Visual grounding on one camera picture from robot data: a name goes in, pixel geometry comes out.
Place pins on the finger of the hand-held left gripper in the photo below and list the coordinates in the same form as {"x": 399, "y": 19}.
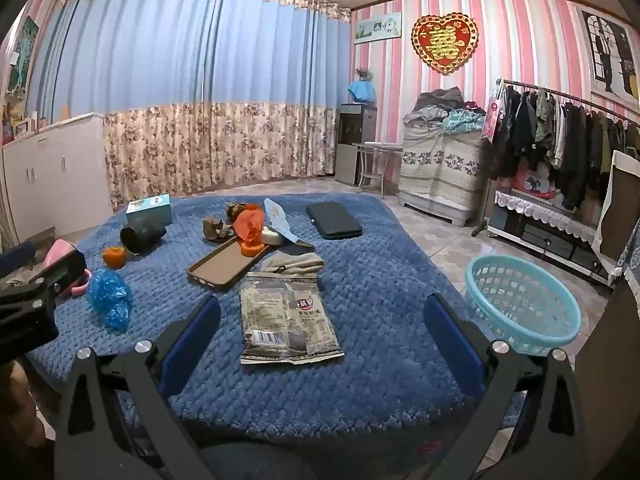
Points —
{"x": 60, "y": 270}

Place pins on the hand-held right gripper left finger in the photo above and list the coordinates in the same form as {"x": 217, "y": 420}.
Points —
{"x": 190, "y": 345}

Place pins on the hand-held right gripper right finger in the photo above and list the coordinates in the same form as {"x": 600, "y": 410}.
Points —
{"x": 452, "y": 342}

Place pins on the blue plastic bag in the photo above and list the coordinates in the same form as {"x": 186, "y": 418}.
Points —
{"x": 109, "y": 300}

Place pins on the teal plastic basket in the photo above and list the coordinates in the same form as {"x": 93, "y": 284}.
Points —
{"x": 520, "y": 330}

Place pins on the black cup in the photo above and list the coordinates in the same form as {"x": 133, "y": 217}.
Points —
{"x": 142, "y": 237}

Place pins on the grey snack packet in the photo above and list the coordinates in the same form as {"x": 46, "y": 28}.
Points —
{"x": 285, "y": 315}

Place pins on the orange round cap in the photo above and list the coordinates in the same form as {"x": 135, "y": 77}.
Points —
{"x": 251, "y": 250}

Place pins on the beige cloth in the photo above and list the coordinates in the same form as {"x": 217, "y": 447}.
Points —
{"x": 295, "y": 262}

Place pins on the orange cloth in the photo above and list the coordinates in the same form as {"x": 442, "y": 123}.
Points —
{"x": 249, "y": 225}

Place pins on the white soap bar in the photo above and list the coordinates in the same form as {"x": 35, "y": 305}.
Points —
{"x": 272, "y": 236}

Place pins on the light blue paper wrapper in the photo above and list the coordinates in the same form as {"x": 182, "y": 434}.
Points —
{"x": 280, "y": 220}

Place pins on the person's left forearm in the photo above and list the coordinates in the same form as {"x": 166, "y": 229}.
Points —
{"x": 20, "y": 400}

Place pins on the pink cup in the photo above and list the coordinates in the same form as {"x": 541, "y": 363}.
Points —
{"x": 59, "y": 250}

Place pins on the brown phone case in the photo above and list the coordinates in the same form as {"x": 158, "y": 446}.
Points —
{"x": 215, "y": 270}

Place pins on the blue fluffy blanket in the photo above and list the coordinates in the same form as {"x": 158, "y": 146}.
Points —
{"x": 380, "y": 310}

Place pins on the white cabinet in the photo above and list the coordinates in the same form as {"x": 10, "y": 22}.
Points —
{"x": 55, "y": 175}

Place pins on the teal tissue box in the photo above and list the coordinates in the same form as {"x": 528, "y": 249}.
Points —
{"x": 150, "y": 212}

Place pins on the low dark cabinet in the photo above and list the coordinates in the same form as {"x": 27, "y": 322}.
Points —
{"x": 545, "y": 242}

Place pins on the dark wooden furniture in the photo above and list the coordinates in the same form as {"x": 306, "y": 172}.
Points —
{"x": 607, "y": 385}

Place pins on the white lace cloth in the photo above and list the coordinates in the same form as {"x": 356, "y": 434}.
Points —
{"x": 545, "y": 210}

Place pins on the black flat case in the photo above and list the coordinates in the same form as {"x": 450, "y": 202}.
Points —
{"x": 334, "y": 221}

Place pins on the patterned cloth covered wardrobe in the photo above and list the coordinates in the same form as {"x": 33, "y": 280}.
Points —
{"x": 440, "y": 170}

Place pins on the blue patterned cloth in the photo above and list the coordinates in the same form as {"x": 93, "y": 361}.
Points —
{"x": 634, "y": 255}

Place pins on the grey water dispenser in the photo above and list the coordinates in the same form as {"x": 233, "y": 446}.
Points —
{"x": 352, "y": 160}

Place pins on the small metal table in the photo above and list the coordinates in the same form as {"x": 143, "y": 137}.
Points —
{"x": 377, "y": 147}

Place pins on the wooden chair with white cover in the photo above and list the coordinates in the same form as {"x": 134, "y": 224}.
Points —
{"x": 622, "y": 205}

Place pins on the pink hanging bag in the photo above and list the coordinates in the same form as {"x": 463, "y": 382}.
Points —
{"x": 491, "y": 115}

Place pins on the row of hanging clothes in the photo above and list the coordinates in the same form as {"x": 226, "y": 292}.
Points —
{"x": 575, "y": 145}

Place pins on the pile of clothes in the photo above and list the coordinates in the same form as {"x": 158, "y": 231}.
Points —
{"x": 440, "y": 107}

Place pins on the blue and floral curtain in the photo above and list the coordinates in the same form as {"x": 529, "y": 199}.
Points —
{"x": 175, "y": 60}

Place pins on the metal clothes rack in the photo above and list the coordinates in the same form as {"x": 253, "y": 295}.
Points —
{"x": 530, "y": 85}

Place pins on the red gold heart decoration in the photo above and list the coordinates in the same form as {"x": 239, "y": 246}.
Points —
{"x": 445, "y": 42}

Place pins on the green wall poster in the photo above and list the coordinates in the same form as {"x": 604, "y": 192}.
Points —
{"x": 22, "y": 55}

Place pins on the landscape wall picture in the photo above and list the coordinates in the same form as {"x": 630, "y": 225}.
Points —
{"x": 377, "y": 27}

